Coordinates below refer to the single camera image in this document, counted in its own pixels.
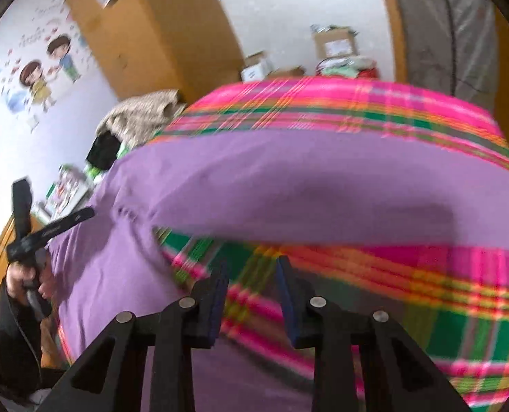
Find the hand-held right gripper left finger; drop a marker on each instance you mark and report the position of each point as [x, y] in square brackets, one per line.
[215, 313]

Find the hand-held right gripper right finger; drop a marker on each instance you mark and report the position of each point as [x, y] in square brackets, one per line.
[286, 309]

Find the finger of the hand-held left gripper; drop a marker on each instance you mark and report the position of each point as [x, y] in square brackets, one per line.
[79, 218]

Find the purple fleece garment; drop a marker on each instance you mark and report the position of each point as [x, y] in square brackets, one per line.
[301, 180]

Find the person's left forearm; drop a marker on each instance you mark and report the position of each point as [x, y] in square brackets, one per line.
[18, 339]

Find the person's left hand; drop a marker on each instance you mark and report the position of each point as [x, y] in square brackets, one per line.
[16, 281]

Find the pile of medicine boxes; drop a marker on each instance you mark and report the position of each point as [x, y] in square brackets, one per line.
[65, 193]

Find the black cloth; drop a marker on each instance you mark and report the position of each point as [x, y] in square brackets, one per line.
[102, 150]

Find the beige floral cloth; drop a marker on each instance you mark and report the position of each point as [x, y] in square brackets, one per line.
[138, 116]

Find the wooden wardrobe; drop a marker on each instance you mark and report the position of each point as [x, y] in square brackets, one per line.
[151, 30]

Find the pink plaid bed sheet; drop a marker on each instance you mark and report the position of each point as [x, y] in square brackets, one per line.
[331, 98]

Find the small white cardboard box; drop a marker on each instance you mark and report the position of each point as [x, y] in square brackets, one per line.
[256, 68]

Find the red green cloth pile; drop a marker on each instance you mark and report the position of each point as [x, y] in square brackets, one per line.
[348, 68]

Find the brown cardboard box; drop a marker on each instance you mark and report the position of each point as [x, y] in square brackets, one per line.
[336, 45]

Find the clear plastic door curtain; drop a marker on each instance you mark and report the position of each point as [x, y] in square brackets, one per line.
[443, 30]

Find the cartoon wall sticker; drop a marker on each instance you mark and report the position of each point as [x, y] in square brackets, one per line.
[40, 77]

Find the wooden door frame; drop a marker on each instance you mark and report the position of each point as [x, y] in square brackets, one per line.
[393, 17]

